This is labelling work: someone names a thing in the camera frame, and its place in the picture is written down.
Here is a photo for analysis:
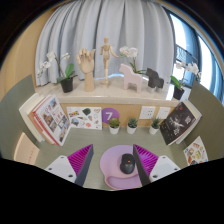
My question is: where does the colourful sticker card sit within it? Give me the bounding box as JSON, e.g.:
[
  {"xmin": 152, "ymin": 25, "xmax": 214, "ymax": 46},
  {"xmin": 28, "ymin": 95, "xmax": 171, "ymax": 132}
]
[{"xmin": 183, "ymin": 135, "xmax": 209, "ymax": 167}]

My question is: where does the grey curtain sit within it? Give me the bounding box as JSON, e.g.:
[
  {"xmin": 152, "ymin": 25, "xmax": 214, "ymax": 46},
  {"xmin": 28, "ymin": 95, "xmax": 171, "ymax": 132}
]
[{"xmin": 34, "ymin": 0, "xmax": 176, "ymax": 88}]

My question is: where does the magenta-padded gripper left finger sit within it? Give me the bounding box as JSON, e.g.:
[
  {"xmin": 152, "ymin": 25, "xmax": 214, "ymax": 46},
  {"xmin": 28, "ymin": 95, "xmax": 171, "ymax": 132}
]
[{"xmin": 44, "ymin": 143, "xmax": 95, "ymax": 188}]

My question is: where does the white wall socket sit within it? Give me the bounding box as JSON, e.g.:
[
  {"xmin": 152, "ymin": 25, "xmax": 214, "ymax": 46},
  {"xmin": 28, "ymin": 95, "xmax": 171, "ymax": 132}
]
[
  {"xmin": 156, "ymin": 106, "xmax": 172, "ymax": 120},
  {"xmin": 138, "ymin": 105, "xmax": 157, "ymax": 120}
]

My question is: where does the red-edged picture magazine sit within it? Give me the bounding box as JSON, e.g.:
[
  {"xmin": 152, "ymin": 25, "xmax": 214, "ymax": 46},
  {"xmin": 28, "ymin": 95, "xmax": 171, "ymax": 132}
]
[{"xmin": 32, "ymin": 94, "xmax": 72, "ymax": 147}]

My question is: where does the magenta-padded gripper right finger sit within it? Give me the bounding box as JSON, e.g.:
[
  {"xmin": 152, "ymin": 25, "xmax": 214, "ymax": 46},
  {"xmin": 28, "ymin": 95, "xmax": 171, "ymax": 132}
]
[{"xmin": 132, "ymin": 143, "xmax": 182, "ymax": 187}]

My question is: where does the pink wooden horse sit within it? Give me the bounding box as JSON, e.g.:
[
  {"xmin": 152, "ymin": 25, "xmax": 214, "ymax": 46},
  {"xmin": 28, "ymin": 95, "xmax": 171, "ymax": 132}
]
[{"xmin": 118, "ymin": 63, "xmax": 148, "ymax": 94}]

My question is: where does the small potted succulent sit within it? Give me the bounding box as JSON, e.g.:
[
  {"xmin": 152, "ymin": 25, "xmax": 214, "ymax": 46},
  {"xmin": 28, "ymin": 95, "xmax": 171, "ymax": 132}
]
[
  {"xmin": 148, "ymin": 117, "xmax": 161, "ymax": 136},
  {"xmin": 126, "ymin": 117, "xmax": 139, "ymax": 135},
  {"xmin": 108, "ymin": 117, "xmax": 121, "ymax": 135}
]

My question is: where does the round purple number sign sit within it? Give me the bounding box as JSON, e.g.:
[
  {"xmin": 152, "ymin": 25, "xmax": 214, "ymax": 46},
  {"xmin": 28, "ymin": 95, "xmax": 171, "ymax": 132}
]
[{"xmin": 101, "ymin": 107, "xmax": 121, "ymax": 125}]

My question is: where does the wooden hand model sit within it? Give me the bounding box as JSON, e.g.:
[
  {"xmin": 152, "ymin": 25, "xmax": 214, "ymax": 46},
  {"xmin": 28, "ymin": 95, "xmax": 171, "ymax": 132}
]
[{"xmin": 76, "ymin": 47, "xmax": 97, "ymax": 93}]

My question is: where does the beige card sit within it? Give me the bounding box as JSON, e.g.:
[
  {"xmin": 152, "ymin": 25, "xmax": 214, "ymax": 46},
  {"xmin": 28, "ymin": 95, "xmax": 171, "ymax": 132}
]
[{"xmin": 13, "ymin": 132, "xmax": 40, "ymax": 166}]

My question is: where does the window with dark frame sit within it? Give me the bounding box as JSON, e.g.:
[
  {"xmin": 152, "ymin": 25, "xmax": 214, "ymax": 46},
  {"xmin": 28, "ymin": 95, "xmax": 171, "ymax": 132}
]
[{"xmin": 166, "ymin": 9, "xmax": 224, "ymax": 101}]

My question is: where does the purple mouse pad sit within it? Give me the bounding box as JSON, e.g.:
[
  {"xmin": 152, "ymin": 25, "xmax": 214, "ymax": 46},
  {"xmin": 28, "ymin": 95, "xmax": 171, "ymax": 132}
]
[{"xmin": 99, "ymin": 144, "xmax": 144, "ymax": 191}]

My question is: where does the white orchid in black pot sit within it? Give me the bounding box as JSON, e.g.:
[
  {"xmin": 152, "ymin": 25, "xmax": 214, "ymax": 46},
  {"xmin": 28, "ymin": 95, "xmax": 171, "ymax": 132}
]
[
  {"xmin": 37, "ymin": 51, "xmax": 78, "ymax": 94},
  {"xmin": 119, "ymin": 45, "xmax": 148, "ymax": 75},
  {"xmin": 170, "ymin": 61, "xmax": 202, "ymax": 101}
]

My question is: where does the dark wooden horse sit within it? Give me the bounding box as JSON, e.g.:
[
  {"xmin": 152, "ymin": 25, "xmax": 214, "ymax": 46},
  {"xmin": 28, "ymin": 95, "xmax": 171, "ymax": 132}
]
[{"xmin": 145, "ymin": 67, "xmax": 165, "ymax": 94}]

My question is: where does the green partition panel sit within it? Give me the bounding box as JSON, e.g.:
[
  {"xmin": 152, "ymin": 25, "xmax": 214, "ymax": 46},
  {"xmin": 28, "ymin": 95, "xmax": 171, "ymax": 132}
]
[
  {"xmin": 181, "ymin": 79, "xmax": 224, "ymax": 161},
  {"xmin": 0, "ymin": 74, "xmax": 38, "ymax": 159}
]

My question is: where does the black computer mouse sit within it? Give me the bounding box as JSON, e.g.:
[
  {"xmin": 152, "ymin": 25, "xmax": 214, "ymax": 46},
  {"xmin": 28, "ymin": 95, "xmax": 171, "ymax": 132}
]
[{"xmin": 119, "ymin": 153, "xmax": 136, "ymax": 175}]

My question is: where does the black book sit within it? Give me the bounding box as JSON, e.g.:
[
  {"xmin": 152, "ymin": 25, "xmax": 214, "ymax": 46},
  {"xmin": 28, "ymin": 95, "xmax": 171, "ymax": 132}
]
[{"xmin": 159, "ymin": 101, "xmax": 198, "ymax": 146}]

